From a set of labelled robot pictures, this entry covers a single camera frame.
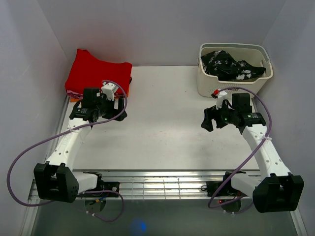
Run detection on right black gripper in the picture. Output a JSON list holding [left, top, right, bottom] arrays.
[[201, 100, 237, 132]]

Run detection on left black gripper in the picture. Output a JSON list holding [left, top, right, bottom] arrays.
[[95, 94, 127, 121]]

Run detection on black white tie-dye trousers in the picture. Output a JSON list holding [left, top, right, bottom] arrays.
[[201, 50, 266, 81]]

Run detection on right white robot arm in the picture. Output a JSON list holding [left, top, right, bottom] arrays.
[[201, 89, 304, 213]]

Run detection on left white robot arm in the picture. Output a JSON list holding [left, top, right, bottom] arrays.
[[33, 82, 127, 203]]

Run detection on pink patterned folded trousers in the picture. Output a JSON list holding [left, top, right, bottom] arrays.
[[66, 90, 83, 100]]

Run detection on red folded trousers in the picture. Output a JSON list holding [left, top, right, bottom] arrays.
[[64, 49, 132, 95]]

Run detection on cream plastic laundry basket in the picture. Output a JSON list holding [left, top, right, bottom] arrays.
[[196, 43, 273, 97]]

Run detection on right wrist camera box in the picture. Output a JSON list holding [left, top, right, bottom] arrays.
[[211, 89, 230, 110]]

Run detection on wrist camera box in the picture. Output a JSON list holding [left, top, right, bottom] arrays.
[[101, 82, 119, 101], [211, 89, 230, 110]]

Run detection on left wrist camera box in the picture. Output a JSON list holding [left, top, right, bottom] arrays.
[[101, 82, 119, 101]]

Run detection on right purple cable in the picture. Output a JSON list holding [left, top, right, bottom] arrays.
[[207, 86, 273, 214]]

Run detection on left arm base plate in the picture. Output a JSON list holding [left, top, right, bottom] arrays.
[[78, 180, 120, 198]]

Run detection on aluminium rail frame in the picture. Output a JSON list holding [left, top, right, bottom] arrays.
[[23, 94, 307, 236]]

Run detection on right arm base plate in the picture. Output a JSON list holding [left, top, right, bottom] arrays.
[[200, 180, 245, 198]]

